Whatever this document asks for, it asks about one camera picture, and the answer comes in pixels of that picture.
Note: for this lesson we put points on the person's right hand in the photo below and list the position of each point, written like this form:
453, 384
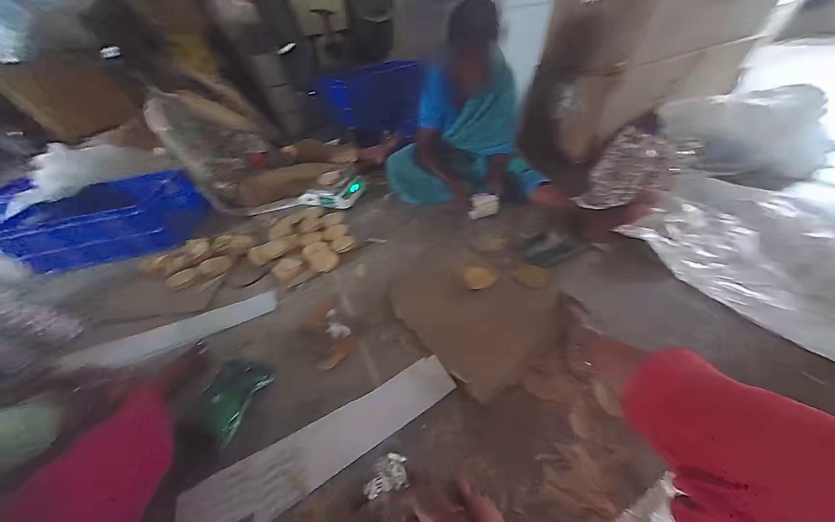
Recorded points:
477, 504

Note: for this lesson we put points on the person's right fingers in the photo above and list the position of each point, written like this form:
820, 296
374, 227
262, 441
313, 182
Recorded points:
474, 499

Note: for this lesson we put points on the crumpled silver wrapper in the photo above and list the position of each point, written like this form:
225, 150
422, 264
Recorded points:
388, 475

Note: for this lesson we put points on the long white strip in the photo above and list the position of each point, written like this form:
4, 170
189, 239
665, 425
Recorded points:
185, 330
345, 428

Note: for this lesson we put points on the brown cardboard sheet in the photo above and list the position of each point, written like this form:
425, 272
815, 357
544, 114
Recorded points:
486, 326

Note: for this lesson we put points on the crumpled clear plastic piece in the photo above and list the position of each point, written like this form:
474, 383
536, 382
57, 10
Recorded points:
653, 502

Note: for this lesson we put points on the orange-brown scrap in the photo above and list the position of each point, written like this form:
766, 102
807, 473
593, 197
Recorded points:
338, 354

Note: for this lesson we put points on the small white crumpled scrap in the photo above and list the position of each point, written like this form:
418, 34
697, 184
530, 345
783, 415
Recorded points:
336, 325

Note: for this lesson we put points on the yellow round disc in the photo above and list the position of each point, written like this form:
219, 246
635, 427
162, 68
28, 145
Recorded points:
531, 275
480, 277

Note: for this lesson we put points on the dark green shiny packet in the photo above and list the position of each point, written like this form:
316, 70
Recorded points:
233, 399

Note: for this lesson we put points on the person's legs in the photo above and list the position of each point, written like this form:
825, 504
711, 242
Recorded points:
751, 435

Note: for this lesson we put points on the small white packet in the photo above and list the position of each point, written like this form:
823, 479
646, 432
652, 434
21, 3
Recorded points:
484, 206

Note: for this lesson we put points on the pile of yellow discs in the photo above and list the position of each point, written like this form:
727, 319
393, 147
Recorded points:
301, 243

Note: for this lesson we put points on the white digital scale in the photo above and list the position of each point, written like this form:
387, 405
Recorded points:
341, 194

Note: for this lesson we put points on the patterned filled sack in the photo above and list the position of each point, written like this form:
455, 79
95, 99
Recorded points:
628, 168

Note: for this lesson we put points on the silver plastic sheet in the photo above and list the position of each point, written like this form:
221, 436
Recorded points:
765, 246

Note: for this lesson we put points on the blue plastic crate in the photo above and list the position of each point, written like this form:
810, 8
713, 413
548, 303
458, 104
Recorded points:
374, 98
98, 225

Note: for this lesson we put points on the large transparent plastic sack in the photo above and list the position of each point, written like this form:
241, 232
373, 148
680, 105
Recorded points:
204, 149

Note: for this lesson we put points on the clear plastic bag bundle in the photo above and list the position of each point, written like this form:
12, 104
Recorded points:
758, 134

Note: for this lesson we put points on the light green cloth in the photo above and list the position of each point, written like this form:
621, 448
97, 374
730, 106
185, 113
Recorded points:
4, 439

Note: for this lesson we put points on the large brown cardboard box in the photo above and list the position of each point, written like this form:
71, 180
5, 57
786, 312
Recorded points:
642, 51

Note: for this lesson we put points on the pile of silver packets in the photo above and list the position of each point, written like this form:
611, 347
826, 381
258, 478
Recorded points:
15, 326

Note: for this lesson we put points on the white translucent plastic bag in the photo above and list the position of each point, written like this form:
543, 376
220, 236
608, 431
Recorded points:
84, 170

